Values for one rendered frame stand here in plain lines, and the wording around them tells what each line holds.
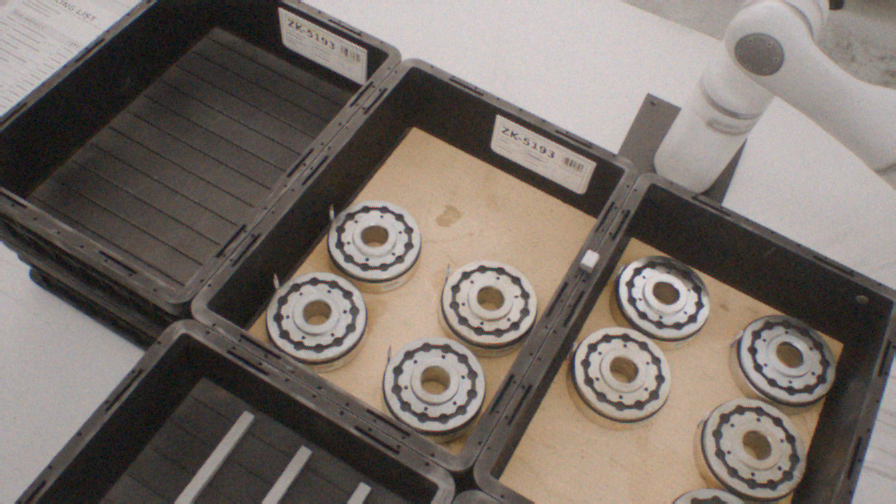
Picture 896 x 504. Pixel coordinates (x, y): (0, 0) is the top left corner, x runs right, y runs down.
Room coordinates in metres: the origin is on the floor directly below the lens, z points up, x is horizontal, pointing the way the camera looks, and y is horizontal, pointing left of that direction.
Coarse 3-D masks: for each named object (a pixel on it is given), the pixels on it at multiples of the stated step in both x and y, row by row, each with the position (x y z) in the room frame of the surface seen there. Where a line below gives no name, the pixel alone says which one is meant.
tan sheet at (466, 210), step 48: (432, 144) 0.64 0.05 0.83; (384, 192) 0.55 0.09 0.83; (432, 192) 0.56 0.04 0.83; (480, 192) 0.58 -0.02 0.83; (528, 192) 0.59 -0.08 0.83; (432, 240) 0.50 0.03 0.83; (480, 240) 0.51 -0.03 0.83; (528, 240) 0.52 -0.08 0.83; (576, 240) 0.53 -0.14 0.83; (432, 288) 0.44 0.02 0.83; (384, 336) 0.37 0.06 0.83; (432, 336) 0.38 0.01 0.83; (336, 384) 0.31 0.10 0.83; (432, 384) 0.32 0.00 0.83
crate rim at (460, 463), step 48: (384, 96) 0.61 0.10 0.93; (480, 96) 0.63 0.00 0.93; (336, 144) 0.53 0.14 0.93; (576, 144) 0.59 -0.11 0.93; (288, 192) 0.46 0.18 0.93; (624, 192) 0.53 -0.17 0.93; (240, 336) 0.30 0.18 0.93; (528, 336) 0.35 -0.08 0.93; (384, 432) 0.23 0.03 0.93; (480, 432) 0.24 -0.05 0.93
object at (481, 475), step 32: (640, 192) 0.54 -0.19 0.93; (672, 192) 0.54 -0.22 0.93; (736, 224) 0.52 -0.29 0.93; (608, 256) 0.45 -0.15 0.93; (800, 256) 0.49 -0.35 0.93; (576, 288) 0.41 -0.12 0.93; (864, 288) 0.47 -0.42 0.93; (544, 352) 0.33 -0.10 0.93; (512, 416) 0.27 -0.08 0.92; (864, 416) 0.32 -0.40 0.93; (864, 448) 0.29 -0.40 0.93; (480, 480) 0.20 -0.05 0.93
